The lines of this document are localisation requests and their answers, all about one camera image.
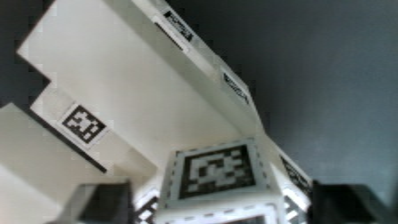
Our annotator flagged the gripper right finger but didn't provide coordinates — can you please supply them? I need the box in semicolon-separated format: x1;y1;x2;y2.
308;181;398;224

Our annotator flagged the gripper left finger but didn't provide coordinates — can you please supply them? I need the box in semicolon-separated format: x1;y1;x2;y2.
50;181;137;224

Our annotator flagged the white chair leg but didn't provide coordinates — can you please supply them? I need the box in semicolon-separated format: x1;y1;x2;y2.
155;137;288;224

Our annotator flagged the white chair back part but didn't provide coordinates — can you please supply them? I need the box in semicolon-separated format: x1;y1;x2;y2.
0;0;311;224

